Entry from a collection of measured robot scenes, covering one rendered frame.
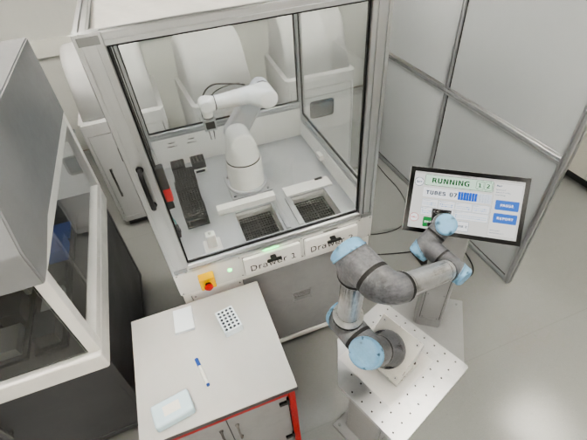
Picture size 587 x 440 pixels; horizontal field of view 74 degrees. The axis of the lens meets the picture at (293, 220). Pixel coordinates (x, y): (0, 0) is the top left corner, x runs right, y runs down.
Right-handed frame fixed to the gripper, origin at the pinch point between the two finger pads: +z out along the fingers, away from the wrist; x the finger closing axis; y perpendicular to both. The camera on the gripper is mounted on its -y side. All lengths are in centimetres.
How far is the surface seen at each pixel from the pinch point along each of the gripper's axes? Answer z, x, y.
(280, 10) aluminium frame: -61, 62, 62
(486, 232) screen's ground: 14.7, -23.8, -0.7
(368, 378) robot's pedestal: -24, 19, -64
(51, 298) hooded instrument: -75, 126, -39
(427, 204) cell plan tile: 14.7, 3.7, 8.5
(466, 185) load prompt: 14.7, -11.7, 19.6
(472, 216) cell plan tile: 14.7, -16.4, 5.9
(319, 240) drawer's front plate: 10, 52, -16
